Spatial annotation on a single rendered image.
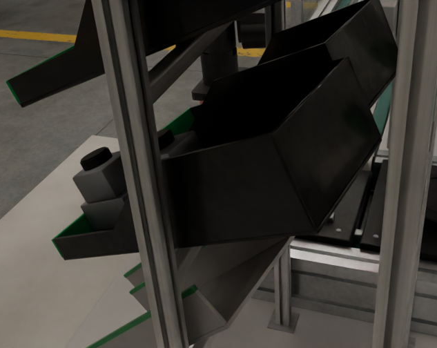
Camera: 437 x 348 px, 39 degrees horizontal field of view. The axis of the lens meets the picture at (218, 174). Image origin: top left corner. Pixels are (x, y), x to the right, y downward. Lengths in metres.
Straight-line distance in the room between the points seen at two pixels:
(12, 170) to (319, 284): 2.43
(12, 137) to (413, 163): 3.25
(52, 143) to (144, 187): 2.95
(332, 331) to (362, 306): 0.06
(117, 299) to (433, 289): 0.49
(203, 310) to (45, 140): 2.94
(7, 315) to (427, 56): 0.86
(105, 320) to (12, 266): 0.24
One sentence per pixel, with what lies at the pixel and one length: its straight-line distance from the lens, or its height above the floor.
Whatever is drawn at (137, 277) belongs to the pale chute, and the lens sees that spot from 0.81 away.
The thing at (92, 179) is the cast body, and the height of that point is 1.26.
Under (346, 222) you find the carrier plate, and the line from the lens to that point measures 0.96.
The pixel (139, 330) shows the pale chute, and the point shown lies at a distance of 0.58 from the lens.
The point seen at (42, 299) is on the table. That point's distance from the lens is 1.07.
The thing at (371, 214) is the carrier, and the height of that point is 0.97.
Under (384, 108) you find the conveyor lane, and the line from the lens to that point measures 1.34.
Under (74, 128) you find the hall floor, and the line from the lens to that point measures 3.47.
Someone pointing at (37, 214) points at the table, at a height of 0.86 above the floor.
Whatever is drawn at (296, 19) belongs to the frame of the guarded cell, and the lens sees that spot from 1.80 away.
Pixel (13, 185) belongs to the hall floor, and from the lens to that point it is 3.08.
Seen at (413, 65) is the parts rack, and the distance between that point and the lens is 0.33.
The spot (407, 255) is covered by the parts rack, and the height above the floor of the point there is 1.31.
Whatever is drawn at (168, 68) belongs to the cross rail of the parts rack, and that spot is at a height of 1.39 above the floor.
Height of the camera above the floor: 1.55
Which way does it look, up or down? 33 degrees down
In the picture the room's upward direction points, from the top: 5 degrees counter-clockwise
